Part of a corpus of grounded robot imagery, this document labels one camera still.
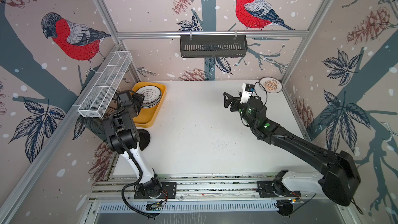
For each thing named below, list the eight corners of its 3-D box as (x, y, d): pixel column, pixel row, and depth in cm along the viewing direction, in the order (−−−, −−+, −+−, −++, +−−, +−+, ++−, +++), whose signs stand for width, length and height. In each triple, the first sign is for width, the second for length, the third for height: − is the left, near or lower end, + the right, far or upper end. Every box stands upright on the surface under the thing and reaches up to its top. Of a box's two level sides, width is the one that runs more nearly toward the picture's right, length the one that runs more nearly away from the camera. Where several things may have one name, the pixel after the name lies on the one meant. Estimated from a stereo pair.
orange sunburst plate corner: (263, 93, 118) (264, 91, 116) (258, 79, 128) (259, 77, 126) (283, 93, 117) (285, 91, 116) (277, 79, 128) (278, 76, 126)
